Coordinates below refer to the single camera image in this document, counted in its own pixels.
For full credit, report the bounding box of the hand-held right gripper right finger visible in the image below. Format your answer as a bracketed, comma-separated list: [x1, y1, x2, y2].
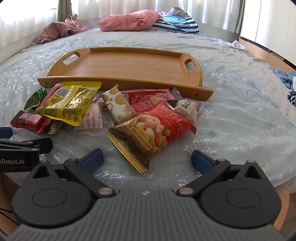
[175, 150, 275, 197]

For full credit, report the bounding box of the dark foil snack packet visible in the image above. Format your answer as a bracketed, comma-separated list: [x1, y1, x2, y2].
[171, 87, 184, 101]

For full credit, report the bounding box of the navy white patterned cloth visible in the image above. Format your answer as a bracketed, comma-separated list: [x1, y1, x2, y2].
[287, 90, 296, 109]

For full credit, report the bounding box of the green curtain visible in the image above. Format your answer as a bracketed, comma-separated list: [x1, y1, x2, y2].
[57, 0, 80, 22]
[235, 0, 246, 33]

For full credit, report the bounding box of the light blue snowflake bedspread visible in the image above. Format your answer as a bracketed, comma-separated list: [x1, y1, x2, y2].
[0, 24, 296, 195]

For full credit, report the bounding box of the blue white striped cushion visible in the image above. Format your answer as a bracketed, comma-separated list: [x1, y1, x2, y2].
[149, 7, 200, 34]

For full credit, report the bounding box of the white packet with black characters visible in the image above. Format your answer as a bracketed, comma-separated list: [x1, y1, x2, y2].
[172, 98, 202, 126]

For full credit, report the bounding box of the white wardrobe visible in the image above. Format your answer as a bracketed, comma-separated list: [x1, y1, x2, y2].
[239, 0, 296, 67]

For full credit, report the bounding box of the cream gold snack packet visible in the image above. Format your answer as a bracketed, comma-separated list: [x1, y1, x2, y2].
[101, 85, 138, 124]

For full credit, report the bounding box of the white packet with red print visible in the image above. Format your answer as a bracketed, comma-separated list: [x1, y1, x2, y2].
[73, 102, 104, 137]

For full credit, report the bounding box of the yellow snack packet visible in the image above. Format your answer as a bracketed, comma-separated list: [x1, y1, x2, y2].
[35, 82, 102, 122]

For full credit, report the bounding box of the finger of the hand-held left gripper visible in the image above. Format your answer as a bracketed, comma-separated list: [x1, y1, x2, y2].
[0, 127, 13, 139]
[0, 138, 53, 154]

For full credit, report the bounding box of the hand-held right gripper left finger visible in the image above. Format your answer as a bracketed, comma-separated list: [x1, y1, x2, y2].
[22, 148, 116, 198]

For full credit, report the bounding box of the brown peanut packet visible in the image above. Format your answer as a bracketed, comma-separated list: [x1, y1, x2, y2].
[47, 119, 65, 135]

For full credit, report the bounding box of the long red snack packet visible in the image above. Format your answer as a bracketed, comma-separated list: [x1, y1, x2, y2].
[102, 89, 178, 114]

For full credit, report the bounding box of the green pea snack packet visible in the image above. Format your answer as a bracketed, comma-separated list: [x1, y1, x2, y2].
[24, 88, 48, 111]

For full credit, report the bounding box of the white sheer curtain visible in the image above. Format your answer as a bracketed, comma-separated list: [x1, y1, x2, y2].
[0, 0, 238, 49]

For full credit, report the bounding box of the wooden bed frame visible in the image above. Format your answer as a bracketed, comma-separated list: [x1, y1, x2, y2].
[238, 38, 296, 75]

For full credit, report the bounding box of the light blue clothing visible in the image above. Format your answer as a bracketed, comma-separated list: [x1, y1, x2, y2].
[273, 67, 296, 89]

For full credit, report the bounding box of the pink pillow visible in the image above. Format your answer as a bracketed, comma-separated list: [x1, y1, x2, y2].
[98, 9, 160, 32]

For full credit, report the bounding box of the dusty pink crumpled cloth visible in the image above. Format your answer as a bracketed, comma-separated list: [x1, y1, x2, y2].
[32, 14, 92, 45]

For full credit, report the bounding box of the red gold mixed nut packet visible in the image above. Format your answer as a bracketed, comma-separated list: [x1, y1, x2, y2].
[107, 100, 197, 174]

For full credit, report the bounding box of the small dark red snack packet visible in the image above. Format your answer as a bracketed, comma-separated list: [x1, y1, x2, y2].
[10, 110, 52, 134]

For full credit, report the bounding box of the wooden tray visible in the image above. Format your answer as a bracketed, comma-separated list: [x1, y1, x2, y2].
[37, 47, 214, 102]

